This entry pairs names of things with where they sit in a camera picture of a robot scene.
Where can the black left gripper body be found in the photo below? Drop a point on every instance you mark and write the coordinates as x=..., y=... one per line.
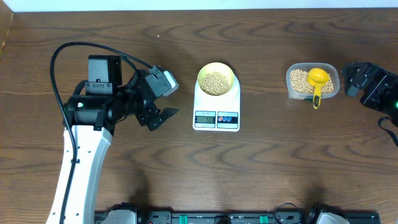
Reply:
x=148, y=111

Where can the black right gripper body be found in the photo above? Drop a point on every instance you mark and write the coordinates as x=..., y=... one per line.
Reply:
x=383, y=93

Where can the yellow plastic measuring scoop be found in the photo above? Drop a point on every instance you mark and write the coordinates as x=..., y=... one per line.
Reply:
x=317, y=78

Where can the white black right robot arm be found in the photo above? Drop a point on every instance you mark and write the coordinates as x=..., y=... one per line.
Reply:
x=325, y=214

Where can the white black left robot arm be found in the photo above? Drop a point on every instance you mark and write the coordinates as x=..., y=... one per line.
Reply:
x=91, y=113

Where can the white digital kitchen scale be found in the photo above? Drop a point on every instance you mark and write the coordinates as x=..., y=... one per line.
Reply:
x=217, y=113

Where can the soybeans in bowl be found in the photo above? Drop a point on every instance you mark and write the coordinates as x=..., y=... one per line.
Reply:
x=215, y=84

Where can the pale yellow bowl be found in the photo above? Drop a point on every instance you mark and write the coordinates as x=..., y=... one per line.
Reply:
x=216, y=67

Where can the clear container of soybeans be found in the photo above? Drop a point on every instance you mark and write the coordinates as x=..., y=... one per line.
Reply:
x=300, y=89

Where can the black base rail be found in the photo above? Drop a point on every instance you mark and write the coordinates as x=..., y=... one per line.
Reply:
x=287, y=213

